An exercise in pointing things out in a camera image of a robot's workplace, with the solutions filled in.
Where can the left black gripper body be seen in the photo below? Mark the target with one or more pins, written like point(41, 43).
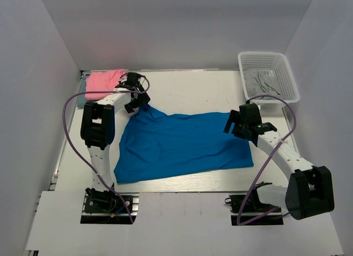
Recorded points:
point(137, 102)

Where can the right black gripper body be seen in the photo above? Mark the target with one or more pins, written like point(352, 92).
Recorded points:
point(235, 123)

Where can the blue t shirt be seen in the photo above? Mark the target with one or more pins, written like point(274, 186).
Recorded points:
point(155, 145)

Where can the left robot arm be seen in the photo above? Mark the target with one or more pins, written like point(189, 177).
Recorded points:
point(98, 122)

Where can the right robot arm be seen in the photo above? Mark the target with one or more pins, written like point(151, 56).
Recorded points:
point(310, 188)

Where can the pink folded t shirt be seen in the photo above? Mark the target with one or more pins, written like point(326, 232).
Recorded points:
point(104, 81)

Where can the grey t shirt in basket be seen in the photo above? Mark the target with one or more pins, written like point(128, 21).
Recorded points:
point(261, 82)

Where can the white plastic basket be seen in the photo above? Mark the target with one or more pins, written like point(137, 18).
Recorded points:
point(278, 65)

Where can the grey-blue folded t shirt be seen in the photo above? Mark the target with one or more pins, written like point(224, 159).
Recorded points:
point(81, 100)

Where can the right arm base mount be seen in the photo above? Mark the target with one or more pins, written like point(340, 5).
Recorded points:
point(252, 209)

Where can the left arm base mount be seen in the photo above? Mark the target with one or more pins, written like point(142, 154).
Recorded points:
point(106, 208)

